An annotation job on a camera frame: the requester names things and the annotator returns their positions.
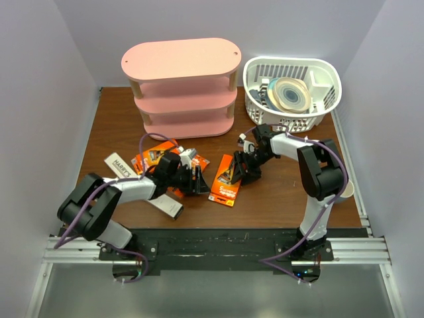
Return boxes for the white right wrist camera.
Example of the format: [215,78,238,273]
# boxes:
[237,133,256,154]

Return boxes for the orange Gillette razor box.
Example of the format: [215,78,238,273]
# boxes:
[167,154,210,199]
[208,154,240,207]
[131,139,180,175]

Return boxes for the pink three-tier wooden shelf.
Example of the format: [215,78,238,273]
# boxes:
[121,38,242,139]

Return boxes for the grey white razor box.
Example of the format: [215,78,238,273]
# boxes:
[148,194,184,220]

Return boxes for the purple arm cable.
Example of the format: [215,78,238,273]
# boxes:
[52,132,182,284]
[241,124,350,284]

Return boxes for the white Harry's razor box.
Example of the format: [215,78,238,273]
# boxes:
[104,152,138,179]

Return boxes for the beige blue cup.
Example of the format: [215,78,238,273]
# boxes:
[337,180,355,201]

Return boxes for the stack of ceramic plates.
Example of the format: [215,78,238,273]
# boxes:
[252,77,312,114]

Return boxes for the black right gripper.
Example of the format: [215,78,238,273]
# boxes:
[231,149,275,186]

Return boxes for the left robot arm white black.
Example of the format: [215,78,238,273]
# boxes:
[54,149,210,260]

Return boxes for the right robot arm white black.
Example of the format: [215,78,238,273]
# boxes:
[231,124,349,262]

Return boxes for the white plastic basket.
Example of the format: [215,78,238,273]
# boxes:
[242,56,342,133]

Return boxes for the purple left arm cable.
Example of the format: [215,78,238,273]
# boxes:
[52,132,182,284]

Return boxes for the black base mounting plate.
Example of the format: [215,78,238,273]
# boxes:
[58,227,369,282]

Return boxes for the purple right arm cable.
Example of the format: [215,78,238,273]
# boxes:
[241,124,350,284]

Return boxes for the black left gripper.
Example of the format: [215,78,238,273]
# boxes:
[166,164,210,193]

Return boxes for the aluminium frame rail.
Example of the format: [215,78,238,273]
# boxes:
[25,109,407,318]

